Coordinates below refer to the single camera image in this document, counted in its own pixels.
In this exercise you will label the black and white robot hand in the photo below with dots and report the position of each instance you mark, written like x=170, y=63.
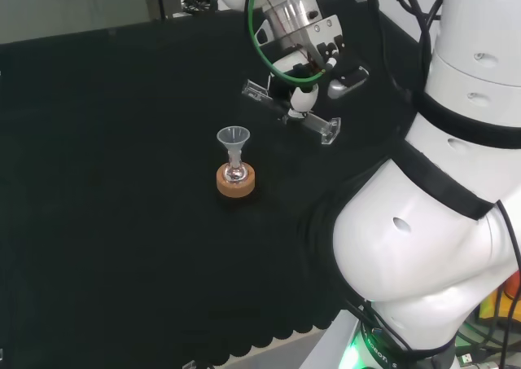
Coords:
x=325, y=31

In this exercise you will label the clear graduated cylinder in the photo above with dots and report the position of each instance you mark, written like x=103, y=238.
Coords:
x=318, y=125

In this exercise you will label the clear plastic funnel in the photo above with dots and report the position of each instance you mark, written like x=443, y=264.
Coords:
x=233, y=136

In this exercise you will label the round-bottom glass flask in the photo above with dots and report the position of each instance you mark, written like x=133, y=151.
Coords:
x=235, y=173

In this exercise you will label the black cloth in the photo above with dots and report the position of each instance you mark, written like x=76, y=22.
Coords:
x=122, y=181

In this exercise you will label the pale board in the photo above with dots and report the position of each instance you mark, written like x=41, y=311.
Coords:
x=73, y=6

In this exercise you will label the yellow stop button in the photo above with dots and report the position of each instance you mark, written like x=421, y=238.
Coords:
x=487, y=308

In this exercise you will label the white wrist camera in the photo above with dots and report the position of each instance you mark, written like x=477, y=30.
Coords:
x=262, y=33

